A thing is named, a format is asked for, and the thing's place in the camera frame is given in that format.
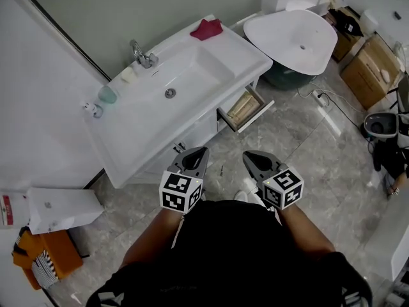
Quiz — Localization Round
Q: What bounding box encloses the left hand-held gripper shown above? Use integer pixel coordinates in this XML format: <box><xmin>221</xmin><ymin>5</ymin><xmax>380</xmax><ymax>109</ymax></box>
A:
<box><xmin>158</xmin><ymin>146</ymin><xmax>210</xmax><ymax>216</ymax></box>

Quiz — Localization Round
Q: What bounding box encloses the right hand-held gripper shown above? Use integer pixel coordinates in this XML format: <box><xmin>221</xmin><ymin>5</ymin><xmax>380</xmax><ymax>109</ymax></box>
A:
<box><xmin>242</xmin><ymin>150</ymin><xmax>305</xmax><ymax>211</ymax></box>

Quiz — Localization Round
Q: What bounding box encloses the beige tube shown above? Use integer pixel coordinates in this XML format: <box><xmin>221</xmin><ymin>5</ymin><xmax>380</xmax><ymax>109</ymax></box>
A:
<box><xmin>227</xmin><ymin>94</ymin><xmax>256</xmax><ymax>116</ymax></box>
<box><xmin>233</xmin><ymin>102</ymin><xmax>261</xmax><ymax>123</ymax></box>

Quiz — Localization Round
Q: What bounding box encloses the person's right forearm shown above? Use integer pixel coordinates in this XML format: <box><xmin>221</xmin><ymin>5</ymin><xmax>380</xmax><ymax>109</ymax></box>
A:
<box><xmin>276</xmin><ymin>203</ymin><xmax>336</xmax><ymax>262</ymax></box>

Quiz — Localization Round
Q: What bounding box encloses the person's left forearm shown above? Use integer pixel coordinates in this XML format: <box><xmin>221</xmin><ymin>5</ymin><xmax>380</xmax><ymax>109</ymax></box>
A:
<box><xmin>121</xmin><ymin>208</ymin><xmax>186</xmax><ymax>267</ymax></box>

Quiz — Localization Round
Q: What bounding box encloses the person's right shoe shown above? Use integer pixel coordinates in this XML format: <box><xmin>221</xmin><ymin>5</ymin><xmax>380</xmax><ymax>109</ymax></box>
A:
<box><xmin>233</xmin><ymin>189</ymin><xmax>260</xmax><ymax>205</ymax></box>

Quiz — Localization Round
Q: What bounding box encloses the white vanity drawer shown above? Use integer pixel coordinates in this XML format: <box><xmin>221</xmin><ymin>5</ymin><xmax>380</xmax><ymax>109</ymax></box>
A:
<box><xmin>216</xmin><ymin>85</ymin><xmax>275</xmax><ymax>134</ymax></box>

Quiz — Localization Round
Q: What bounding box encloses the white sink vanity cabinet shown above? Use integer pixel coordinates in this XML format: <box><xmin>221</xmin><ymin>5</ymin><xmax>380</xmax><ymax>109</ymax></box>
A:
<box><xmin>83</xmin><ymin>14</ymin><xmax>274</xmax><ymax>190</ymax></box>

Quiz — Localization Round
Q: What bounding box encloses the white power strip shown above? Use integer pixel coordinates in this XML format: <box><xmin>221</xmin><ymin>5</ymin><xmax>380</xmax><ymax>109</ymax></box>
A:
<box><xmin>311</xmin><ymin>90</ymin><xmax>330</xmax><ymax>107</ymax></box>

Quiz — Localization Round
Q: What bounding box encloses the person's black clothing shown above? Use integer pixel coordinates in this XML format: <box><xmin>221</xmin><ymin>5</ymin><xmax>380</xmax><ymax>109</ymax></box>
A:
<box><xmin>86</xmin><ymin>200</ymin><xmax>373</xmax><ymax>307</ymax></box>

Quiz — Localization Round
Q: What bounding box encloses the teal plastic cup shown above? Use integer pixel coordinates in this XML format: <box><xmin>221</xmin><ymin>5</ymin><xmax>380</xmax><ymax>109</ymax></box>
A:
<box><xmin>97</xmin><ymin>85</ymin><xmax>118</xmax><ymax>104</ymax></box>

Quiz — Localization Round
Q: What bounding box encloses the white cup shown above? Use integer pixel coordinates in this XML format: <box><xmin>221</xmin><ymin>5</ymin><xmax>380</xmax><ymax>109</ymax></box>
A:
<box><xmin>120</xmin><ymin>66</ymin><xmax>137</xmax><ymax>83</ymax></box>

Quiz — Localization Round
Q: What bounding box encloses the white pump bottle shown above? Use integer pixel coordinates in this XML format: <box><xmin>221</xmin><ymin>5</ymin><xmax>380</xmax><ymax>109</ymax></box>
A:
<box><xmin>83</xmin><ymin>100</ymin><xmax>104</xmax><ymax>120</ymax></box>

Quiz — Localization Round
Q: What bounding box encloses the chrome faucet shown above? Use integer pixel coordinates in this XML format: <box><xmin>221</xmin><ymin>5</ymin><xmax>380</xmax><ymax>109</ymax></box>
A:
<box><xmin>130</xmin><ymin>39</ymin><xmax>160</xmax><ymax>69</ymax></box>

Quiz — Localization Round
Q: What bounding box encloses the grey shell chair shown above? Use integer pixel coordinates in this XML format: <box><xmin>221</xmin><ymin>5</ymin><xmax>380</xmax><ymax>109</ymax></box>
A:
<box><xmin>364</xmin><ymin>112</ymin><xmax>399</xmax><ymax>139</ymax></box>

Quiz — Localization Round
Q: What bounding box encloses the white freestanding basin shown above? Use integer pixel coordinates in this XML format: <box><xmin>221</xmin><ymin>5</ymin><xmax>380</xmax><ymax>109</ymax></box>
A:
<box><xmin>243</xmin><ymin>9</ymin><xmax>339</xmax><ymax>91</ymax></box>

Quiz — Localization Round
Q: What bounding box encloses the white water dispenser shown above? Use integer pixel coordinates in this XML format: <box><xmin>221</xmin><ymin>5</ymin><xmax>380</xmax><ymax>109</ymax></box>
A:
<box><xmin>27</xmin><ymin>186</ymin><xmax>105</xmax><ymax>235</ymax></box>

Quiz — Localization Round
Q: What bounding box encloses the red cloth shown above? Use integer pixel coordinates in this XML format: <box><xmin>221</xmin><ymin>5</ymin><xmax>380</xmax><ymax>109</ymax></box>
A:
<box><xmin>189</xmin><ymin>18</ymin><xmax>224</xmax><ymax>42</ymax></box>

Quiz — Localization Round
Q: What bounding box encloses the large cardboard box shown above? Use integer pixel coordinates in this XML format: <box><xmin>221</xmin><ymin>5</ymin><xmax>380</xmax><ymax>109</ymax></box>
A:
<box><xmin>340</xmin><ymin>33</ymin><xmax>402</xmax><ymax>111</ymax></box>

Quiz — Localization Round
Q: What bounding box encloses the small cardboard box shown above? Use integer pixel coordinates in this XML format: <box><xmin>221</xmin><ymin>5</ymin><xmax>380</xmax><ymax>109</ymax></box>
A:
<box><xmin>330</xmin><ymin>27</ymin><xmax>364</xmax><ymax>63</ymax></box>

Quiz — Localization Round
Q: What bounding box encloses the black framed chair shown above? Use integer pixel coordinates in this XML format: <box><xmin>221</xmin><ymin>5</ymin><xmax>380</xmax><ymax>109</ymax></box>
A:
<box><xmin>388</xmin><ymin>75</ymin><xmax>409</xmax><ymax>114</ymax></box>

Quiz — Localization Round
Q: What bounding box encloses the black bag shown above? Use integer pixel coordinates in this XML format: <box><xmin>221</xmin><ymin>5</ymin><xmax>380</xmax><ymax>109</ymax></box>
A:
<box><xmin>328</xmin><ymin>8</ymin><xmax>364</xmax><ymax>38</ymax></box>

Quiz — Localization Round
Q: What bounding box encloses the striped cushion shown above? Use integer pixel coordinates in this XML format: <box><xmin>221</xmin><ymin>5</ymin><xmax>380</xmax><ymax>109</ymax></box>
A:
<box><xmin>31</xmin><ymin>249</ymin><xmax>60</xmax><ymax>289</ymax></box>

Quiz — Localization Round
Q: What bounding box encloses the clear water jug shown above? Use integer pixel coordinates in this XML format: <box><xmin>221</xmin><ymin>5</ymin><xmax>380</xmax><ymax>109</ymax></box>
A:
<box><xmin>0</xmin><ymin>189</ymin><xmax>31</xmax><ymax>230</ymax></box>

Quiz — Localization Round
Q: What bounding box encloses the black cable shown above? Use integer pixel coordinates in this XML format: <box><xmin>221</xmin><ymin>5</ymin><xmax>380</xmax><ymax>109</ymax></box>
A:
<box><xmin>319</xmin><ymin>91</ymin><xmax>375</xmax><ymax>155</ymax></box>

